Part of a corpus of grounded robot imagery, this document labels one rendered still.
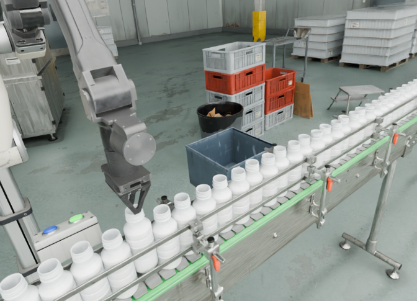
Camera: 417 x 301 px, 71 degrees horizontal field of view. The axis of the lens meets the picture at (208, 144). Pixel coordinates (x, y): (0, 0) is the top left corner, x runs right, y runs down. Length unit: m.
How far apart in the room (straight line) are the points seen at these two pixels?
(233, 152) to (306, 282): 0.93
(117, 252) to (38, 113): 3.75
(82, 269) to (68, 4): 0.48
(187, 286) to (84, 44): 0.59
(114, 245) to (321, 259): 1.72
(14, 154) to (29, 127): 3.25
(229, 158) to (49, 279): 1.20
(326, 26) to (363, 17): 0.91
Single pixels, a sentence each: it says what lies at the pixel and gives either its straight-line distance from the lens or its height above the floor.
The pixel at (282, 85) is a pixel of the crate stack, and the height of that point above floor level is 0.53.
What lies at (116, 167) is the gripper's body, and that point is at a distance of 0.57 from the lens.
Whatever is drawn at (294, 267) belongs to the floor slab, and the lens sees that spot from 2.11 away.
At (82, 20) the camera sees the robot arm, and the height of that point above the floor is 1.56.
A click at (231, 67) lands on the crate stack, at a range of 3.03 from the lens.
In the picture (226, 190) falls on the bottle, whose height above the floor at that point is 1.13.
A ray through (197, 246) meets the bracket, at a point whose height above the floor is 1.05.
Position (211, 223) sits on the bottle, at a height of 1.07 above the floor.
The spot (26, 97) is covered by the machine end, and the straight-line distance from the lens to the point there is 4.27.
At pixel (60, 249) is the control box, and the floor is 1.09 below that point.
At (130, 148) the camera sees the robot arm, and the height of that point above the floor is 1.38.
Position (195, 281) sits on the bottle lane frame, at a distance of 0.81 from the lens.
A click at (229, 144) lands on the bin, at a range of 1.61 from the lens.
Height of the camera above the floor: 1.58
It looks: 27 degrees down
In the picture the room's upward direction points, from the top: 4 degrees counter-clockwise
